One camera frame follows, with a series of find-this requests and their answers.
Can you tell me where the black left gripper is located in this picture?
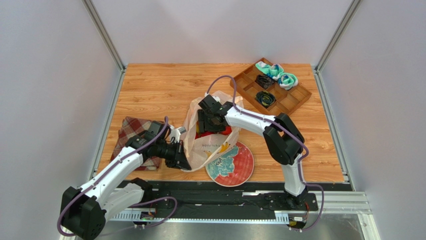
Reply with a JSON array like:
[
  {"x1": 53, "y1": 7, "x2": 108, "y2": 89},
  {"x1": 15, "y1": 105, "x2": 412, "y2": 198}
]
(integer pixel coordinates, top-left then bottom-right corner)
[{"x1": 155, "y1": 139, "x2": 192, "y2": 172}]

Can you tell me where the translucent white plastic bag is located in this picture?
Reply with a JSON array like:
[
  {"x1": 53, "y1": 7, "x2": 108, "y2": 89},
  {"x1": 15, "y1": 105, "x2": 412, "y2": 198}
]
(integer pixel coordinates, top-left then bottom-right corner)
[{"x1": 180, "y1": 97, "x2": 241, "y2": 172}]

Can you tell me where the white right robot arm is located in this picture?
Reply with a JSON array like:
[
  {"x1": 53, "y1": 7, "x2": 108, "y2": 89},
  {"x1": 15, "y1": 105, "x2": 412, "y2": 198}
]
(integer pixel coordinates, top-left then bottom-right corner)
[{"x1": 198, "y1": 94, "x2": 309, "y2": 205}]

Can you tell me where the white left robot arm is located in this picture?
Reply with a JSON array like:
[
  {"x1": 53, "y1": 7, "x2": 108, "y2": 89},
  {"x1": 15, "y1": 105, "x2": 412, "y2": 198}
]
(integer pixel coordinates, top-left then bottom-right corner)
[{"x1": 56, "y1": 117, "x2": 191, "y2": 240}]

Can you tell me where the teal and red ceramic plate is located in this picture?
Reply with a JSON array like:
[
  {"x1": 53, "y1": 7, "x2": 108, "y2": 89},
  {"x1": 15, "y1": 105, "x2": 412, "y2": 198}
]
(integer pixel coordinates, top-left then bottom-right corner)
[{"x1": 205, "y1": 141, "x2": 255, "y2": 188}]

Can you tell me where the dark blue yellow rolled sock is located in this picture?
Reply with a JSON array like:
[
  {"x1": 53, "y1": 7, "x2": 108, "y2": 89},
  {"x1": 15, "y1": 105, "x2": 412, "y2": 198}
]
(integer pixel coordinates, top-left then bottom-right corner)
[{"x1": 255, "y1": 91, "x2": 276, "y2": 109}]

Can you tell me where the red plaid folded cloth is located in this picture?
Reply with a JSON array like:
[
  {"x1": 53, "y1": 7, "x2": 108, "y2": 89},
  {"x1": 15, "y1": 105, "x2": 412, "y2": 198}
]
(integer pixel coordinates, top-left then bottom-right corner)
[{"x1": 110, "y1": 116, "x2": 163, "y2": 172}]

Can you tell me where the black rolled sock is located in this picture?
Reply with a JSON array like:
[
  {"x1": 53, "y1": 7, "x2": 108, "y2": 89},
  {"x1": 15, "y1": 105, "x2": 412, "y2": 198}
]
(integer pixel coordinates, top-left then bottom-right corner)
[{"x1": 255, "y1": 74, "x2": 275, "y2": 90}]

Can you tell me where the wooden compartment tray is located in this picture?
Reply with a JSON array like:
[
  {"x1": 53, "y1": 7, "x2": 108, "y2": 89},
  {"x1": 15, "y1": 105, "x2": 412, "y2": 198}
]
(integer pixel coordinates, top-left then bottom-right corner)
[{"x1": 231, "y1": 63, "x2": 321, "y2": 125}]

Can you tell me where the teal white rolled sock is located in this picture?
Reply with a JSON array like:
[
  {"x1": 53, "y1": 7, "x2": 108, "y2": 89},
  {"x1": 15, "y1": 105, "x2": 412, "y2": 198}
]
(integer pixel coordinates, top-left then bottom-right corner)
[{"x1": 255, "y1": 61, "x2": 285, "y2": 81}]

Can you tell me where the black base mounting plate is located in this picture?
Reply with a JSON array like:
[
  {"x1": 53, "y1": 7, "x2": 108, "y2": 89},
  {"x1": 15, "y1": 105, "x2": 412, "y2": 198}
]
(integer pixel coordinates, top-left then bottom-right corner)
[{"x1": 148, "y1": 180, "x2": 320, "y2": 220}]

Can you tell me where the teal blue rolled sock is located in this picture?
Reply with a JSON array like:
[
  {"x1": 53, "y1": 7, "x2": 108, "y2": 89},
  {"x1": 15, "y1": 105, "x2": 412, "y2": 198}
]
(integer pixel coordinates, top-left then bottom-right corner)
[{"x1": 277, "y1": 72, "x2": 299, "y2": 91}]

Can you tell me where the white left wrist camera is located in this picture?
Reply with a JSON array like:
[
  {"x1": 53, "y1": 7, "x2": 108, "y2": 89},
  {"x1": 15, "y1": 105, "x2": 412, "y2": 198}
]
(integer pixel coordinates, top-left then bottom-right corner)
[{"x1": 169, "y1": 125, "x2": 187, "y2": 141}]

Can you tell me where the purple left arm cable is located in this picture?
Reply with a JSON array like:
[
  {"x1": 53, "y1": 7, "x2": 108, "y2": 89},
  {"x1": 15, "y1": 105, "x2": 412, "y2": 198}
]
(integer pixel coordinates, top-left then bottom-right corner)
[{"x1": 56, "y1": 115, "x2": 179, "y2": 238}]

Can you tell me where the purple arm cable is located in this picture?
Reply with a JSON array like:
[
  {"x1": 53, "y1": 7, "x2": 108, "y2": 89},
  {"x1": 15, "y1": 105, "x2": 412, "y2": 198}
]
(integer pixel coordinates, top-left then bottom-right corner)
[
  {"x1": 56, "y1": 115, "x2": 179, "y2": 238},
  {"x1": 206, "y1": 75, "x2": 325, "y2": 233}
]

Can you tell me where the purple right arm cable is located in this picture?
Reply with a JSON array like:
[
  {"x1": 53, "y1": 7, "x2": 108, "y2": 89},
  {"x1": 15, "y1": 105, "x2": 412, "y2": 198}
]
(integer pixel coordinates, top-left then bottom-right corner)
[{"x1": 206, "y1": 75, "x2": 325, "y2": 233}]

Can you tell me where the aluminium frame rail left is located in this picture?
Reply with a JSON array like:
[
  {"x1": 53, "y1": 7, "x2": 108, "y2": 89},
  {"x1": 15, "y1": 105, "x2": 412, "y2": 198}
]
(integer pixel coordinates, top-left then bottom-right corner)
[{"x1": 82, "y1": 0, "x2": 126, "y2": 72}]

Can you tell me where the aluminium frame rail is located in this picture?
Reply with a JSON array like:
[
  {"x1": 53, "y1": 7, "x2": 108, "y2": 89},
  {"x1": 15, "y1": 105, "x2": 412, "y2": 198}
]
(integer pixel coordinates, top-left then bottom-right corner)
[
  {"x1": 314, "y1": 0, "x2": 363, "y2": 72},
  {"x1": 82, "y1": 0, "x2": 126, "y2": 72}
]

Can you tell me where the aluminium frame rail right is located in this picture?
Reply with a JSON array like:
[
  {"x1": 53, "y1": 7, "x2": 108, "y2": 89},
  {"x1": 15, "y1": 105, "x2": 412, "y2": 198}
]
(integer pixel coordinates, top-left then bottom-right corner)
[{"x1": 314, "y1": 0, "x2": 363, "y2": 72}]

